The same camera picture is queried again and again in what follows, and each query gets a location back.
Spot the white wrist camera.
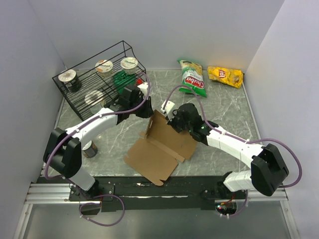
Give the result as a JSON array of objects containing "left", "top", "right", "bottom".
[
  {"left": 135, "top": 78, "right": 151, "bottom": 96},
  {"left": 160, "top": 101, "right": 177, "bottom": 119}
]

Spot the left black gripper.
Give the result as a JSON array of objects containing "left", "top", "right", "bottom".
[{"left": 130, "top": 95, "right": 155, "bottom": 119}]

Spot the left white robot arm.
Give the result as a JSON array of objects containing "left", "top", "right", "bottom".
[{"left": 43, "top": 83, "right": 153, "bottom": 200}]

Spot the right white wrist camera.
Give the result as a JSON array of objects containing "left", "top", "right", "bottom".
[{"left": 160, "top": 101, "right": 177, "bottom": 119}]

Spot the dark tin can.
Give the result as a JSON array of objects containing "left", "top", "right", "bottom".
[{"left": 82, "top": 140, "right": 98, "bottom": 158}]

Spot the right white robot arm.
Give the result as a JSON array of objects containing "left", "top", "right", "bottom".
[{"left": 160, "top": 101, "right": 289, "bottom": 199}]

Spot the white cup lower rack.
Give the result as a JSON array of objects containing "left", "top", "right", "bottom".
[{"left": 84, "top": 90, "right": 104, "bottom": 114}]

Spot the brown cardboard box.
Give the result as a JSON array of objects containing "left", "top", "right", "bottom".
[{"left": 124, "top": 110, "right": 197, "bottom": 186}]

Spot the Chobani yogurt cup on rack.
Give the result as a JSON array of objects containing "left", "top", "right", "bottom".
[{"left": 121, "top": 57, "right": 138, "bottom": 75}]

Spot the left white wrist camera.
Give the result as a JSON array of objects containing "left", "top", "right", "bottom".
[{"left": 135, "top": 78, "right": 151, "bottom": 96}]

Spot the aluminium extrusion rail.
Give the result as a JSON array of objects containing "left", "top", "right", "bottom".
[{"left": 24, "top": 183, "right": 71, "bottom": 204}]

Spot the black wire rack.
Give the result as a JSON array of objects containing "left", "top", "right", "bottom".
[{"left": 52, "top": 40, "right": 146, "bottom": 120}]

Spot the green snack bag in rack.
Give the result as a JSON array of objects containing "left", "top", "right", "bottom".
[{"left": 113, "top": 70, "right": 137, "bottom": 94}]

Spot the orange yogurt cup on rack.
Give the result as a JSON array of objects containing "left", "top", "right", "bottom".
[{"left": 95, "top": 60, "right": 113, "bottom": 78}]

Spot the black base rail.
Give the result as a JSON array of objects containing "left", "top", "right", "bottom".
[{"left": 69, "top": 176, "right": 246, "bottom": 212}]

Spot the yellow Lays chips bag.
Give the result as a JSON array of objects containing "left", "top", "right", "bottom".
[{"left": 207, "top": 66, "right": 244, "bottom": 89}]

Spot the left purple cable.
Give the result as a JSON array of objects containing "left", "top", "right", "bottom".
[{"left": 44, "top": 72, "right": 152, "bottom": 227}]

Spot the green Chuba chips bag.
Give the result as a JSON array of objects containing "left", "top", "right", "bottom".
[{"left": 178, "top": 60, "right": 207, "bottom": 98}]

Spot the dark yogurt cup on rack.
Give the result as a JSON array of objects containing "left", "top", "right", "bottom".
[{"left": 58, "top": 69, "right": 82, "bottom": 93}]

